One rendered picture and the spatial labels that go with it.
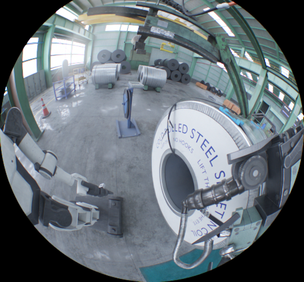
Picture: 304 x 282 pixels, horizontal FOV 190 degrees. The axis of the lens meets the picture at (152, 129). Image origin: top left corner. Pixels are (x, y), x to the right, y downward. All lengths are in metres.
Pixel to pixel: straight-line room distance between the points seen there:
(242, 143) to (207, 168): 0.19
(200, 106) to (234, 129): 0.20
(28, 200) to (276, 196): 0.60
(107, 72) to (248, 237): 5.16
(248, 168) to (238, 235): 0.13
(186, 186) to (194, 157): 0.65
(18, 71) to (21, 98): 0.65
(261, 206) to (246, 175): 0.09
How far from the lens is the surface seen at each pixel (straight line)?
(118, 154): 1.73
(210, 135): 0.41
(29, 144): 0.53
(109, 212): 1.27
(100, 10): 0.87
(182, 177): 1.09
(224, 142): 0.37
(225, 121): 0.37
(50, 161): 0.54
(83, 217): 0.81
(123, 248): 1.59
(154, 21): 0.79
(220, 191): 0.23
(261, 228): 0.25
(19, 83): 3.01
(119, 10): 0.87
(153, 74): 5.06
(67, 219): 0.56
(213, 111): 0.40
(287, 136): 0.22
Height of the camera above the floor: 1.43
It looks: 39 degrees down
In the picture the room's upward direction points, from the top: 14 degrees clockwise
